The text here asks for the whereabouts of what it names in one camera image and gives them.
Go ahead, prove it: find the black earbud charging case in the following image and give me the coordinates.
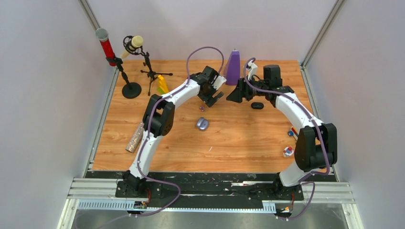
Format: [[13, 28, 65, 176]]
[[251, 102, 264, 110]]

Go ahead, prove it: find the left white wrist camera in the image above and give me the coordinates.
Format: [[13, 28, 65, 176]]
[[212, 75, 226, 91]]

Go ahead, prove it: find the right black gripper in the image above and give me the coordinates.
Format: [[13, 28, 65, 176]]
[[226, 75, 268, 103]]

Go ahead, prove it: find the colourful toy truck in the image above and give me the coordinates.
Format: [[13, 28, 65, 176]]
[[287, 126, 299, 141]]

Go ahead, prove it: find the red microphone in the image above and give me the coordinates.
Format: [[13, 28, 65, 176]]
[[95, 28, 116, 66]]

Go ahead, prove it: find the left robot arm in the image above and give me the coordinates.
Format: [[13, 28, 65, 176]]
[[123, 66, 226, 197]]

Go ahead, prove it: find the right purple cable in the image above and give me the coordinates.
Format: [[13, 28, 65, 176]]
[[243, 57, 330, 220]]

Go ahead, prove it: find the purple metronome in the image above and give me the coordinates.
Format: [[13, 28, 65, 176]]
[[224, 50, 241, 86]]

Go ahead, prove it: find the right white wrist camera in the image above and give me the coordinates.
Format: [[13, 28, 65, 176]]
[[246, 61, 258, 81]]

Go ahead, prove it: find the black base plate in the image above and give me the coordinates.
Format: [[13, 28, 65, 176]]
[[85, 171, 336, 210]]

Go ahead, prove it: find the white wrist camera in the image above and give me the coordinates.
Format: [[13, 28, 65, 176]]
[[246, 61, 258, 81], [212, 75, 226, 91]]

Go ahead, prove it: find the aluminium frame rail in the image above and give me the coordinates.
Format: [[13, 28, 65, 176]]
[[67, 178, 122, 199]]

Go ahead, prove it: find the small red white toy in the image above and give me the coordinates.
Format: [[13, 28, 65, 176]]
[[283, 146, 294, 157]]

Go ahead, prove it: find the lavender oval charging case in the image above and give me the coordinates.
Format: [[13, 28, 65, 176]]
[[196, 117, 209, 131]]

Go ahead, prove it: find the silver glitter microphone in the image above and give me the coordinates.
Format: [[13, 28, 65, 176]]
[[125, 122, 144, 153]]

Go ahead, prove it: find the yellow green toy block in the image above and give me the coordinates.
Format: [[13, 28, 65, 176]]
[[157, 74, 169, 94]]

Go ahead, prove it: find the slotted cable duct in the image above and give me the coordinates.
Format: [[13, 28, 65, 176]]
[[77, 199, 277, 214]]

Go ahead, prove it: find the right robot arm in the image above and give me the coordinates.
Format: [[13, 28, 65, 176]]
[[226, 61, 338, 199]]

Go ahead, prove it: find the black round-base mic stand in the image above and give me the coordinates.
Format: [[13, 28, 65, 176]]
[[106, 56, 142, 99]]

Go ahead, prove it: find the beige condenser microphone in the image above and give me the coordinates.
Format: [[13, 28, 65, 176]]
[[120, 35, 143, 59]]

